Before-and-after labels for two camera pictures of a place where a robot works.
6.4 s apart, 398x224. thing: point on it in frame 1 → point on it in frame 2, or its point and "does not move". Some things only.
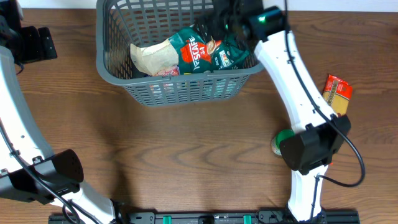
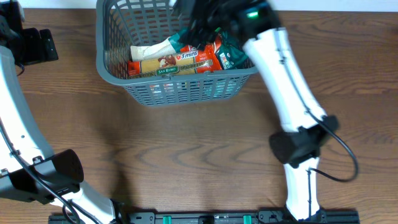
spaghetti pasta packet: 338,93 → 185,61
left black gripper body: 32,46 does not move
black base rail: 206,217 does not move
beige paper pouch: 153,59 does not move
